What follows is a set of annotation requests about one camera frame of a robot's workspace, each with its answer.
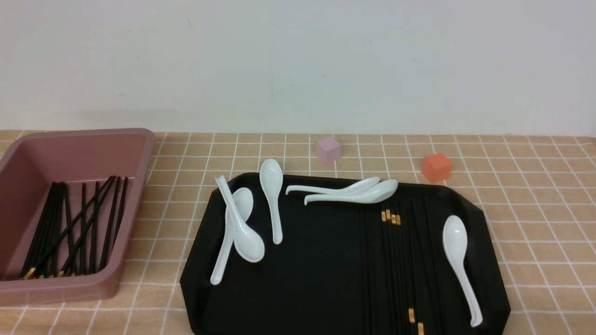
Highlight pink cube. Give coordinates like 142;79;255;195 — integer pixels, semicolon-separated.
315;136;341;165

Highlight pink plastic bin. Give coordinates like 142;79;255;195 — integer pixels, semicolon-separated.
0;128;156;307

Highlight white spoon bowl down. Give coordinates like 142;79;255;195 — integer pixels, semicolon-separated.
216;175;265;263

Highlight orange cube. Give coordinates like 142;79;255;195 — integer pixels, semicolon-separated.
421;152;453;184

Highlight white spoon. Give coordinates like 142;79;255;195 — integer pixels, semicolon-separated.
304;180;399;206
442;215;483;328
210;187;254;285
285;177;380;195
259;159;283;245

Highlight black chopstick in bin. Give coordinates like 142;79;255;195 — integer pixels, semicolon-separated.
88;181;101;274
110;177;129;255
21;182;58;280
97;176;122;271
79;183;87;275

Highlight black chopstick gold top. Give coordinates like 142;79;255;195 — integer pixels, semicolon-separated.
381;204;402;335

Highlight black chopstick in bin middle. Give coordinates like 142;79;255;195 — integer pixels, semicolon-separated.
79;183;87;275

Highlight black chopstick in bin left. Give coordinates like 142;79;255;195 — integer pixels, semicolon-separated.
21;182;58;280

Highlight black chopstick in bin rightmost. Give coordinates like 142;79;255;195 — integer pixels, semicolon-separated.
110;177;129;255

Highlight black serving tray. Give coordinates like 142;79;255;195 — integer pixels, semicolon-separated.
180;173;511;335

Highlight black chopstick gold tip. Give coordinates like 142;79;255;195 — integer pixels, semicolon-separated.
19;180;124;280
404;199;425;335
58;176;119;277
393;197;416;327

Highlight black chopstick in bin right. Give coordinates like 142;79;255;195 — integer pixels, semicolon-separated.
97;176;122;271

